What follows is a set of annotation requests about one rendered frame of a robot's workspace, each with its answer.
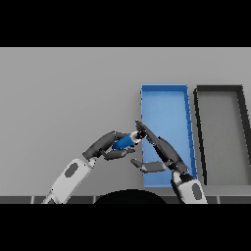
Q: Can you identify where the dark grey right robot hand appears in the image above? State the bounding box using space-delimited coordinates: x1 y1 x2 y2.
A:
129 120 191 175

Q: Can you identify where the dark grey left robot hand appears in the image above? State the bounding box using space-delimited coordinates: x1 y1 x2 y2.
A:
81 130 136 162

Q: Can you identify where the blue pipe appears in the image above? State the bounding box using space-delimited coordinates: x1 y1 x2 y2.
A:
112 129 147 151

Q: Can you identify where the blue bin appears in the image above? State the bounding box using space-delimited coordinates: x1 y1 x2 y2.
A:
140 83 199 188

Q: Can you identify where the dark grey bin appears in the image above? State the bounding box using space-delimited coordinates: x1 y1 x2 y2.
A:
193 84 251 187

